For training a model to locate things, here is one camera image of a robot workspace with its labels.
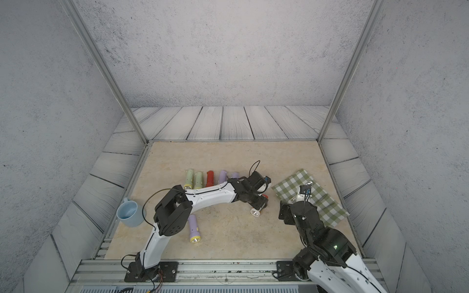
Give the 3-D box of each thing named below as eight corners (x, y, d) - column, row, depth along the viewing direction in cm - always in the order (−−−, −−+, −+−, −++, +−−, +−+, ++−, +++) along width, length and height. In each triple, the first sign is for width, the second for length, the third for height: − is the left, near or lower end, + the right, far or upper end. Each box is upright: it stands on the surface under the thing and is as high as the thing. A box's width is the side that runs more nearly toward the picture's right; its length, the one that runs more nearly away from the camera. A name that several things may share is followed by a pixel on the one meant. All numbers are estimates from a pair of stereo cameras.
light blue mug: (122, 227, 87) (112, 219, 81) (131, 206, 95) (122, 197, 88) (141, 227, 87) (133, 219, 81) (149, 206, 95) (142, 197, 88)
